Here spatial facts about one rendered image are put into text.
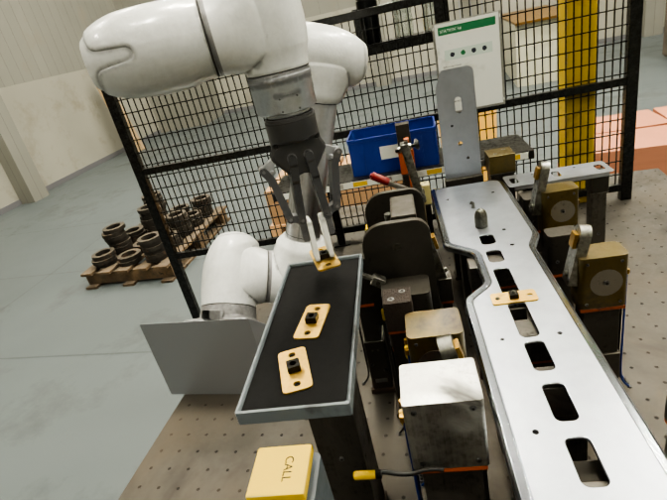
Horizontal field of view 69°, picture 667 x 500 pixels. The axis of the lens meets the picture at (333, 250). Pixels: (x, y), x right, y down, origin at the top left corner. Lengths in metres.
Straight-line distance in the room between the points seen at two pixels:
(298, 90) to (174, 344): 0.86
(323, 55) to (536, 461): 0.94
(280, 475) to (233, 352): 0.79
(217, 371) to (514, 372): 0.80
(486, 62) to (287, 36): 1.27
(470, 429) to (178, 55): 0.59
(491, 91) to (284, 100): 1.29
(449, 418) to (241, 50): 0.53
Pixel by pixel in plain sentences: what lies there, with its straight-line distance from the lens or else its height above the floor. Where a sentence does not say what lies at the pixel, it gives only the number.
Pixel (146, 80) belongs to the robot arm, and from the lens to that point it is 0.69.
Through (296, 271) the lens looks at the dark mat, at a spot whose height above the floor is 1.16.
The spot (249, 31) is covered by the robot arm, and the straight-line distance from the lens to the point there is 0.67.
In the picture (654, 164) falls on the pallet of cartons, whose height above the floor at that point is 0.36.
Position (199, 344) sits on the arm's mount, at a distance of 1.33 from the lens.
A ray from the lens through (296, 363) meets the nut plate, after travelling 0.64.
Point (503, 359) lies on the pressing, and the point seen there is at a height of 1.00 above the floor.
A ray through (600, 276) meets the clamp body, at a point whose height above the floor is 1.00.
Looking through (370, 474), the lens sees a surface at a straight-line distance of 0.71.
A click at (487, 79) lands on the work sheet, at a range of 1.88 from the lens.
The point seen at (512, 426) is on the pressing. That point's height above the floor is 1.00.
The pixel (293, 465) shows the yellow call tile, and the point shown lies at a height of 1.16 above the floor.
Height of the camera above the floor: 1.55
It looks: 25 degrees down
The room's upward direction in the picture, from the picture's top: 13 degrees counter-clockwise
